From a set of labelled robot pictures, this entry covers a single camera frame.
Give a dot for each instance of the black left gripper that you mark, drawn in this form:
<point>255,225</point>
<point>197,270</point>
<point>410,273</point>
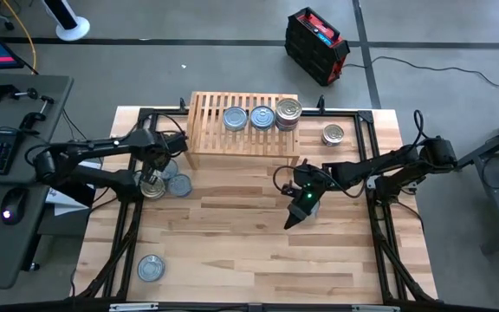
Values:
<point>163,149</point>

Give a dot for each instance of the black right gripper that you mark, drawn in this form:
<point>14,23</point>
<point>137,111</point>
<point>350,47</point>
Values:
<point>310,175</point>

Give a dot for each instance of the green label tuna can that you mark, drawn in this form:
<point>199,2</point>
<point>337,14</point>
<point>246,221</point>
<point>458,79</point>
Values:
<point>181,186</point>
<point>235,118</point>

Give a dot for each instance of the silver lid tuna can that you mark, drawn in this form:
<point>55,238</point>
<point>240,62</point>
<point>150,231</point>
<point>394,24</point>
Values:
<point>262,117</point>
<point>150,268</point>

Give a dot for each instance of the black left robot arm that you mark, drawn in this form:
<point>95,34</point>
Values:
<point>93,145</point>

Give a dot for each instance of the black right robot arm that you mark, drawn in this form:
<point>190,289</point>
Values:
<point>384,162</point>

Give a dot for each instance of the wooden slatted shelf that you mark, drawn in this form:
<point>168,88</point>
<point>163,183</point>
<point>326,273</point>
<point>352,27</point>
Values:
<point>249,143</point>

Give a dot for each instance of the black flat bar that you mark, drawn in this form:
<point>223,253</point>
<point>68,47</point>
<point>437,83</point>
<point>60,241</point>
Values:
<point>80,197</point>

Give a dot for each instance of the white paper sheets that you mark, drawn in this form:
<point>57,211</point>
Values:
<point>65,206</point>

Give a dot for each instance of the black desk clamp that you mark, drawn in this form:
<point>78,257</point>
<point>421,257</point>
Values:
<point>15,92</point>
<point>37,113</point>

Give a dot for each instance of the black computer mouse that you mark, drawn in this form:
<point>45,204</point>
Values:
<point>12,203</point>

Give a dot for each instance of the white round stand base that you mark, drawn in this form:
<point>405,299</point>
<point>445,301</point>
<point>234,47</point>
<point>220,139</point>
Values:
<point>73,27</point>

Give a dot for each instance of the red black tool case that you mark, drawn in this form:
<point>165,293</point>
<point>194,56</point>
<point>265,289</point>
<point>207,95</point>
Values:
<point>314,47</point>

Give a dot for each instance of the black frame clamp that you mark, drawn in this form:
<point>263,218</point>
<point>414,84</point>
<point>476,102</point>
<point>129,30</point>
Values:
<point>182,104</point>
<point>320,103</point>

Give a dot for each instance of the black metal table frame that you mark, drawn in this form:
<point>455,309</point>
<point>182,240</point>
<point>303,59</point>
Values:
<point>340,113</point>

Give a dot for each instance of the silver frame bracket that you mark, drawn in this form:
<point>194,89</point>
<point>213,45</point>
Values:
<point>375,308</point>
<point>132,307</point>

